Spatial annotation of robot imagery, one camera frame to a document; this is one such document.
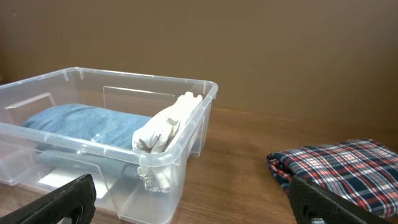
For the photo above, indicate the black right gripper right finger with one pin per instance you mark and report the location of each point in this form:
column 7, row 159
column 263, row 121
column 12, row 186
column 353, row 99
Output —
column 340, row 201

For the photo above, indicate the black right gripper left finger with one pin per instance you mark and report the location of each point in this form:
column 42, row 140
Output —
column 73, row 202

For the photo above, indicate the plaid flannel cloth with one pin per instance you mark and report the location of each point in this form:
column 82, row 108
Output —
column 362, row 171

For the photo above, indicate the white printed cloth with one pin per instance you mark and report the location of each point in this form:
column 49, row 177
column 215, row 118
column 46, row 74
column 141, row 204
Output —
column 157, row 134

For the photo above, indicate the folded blue cloth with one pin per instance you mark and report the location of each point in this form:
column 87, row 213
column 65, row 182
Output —
column 88, row 123

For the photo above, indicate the clear plastic storage box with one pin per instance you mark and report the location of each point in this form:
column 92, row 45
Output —
column 118, row 91

